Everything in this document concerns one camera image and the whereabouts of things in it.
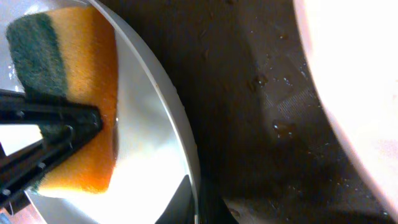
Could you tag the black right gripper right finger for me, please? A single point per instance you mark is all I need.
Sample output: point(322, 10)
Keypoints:
point(212, 208)

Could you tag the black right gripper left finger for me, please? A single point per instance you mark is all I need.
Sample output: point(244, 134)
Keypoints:
point(181, 208)

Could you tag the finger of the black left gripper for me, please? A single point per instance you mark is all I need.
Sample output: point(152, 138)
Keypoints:
point(80, 124)

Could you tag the white plate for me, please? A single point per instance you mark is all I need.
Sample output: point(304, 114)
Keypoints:
point(154, 144)
point(351, 50)

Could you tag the green and yellow sponge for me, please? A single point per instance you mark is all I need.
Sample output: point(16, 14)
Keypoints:
point(69, 55)

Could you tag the brown large tray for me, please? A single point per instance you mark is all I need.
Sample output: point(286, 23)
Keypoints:
point(262, 137)

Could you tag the white plate top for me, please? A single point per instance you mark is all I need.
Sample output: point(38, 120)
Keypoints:
point(351, 50)

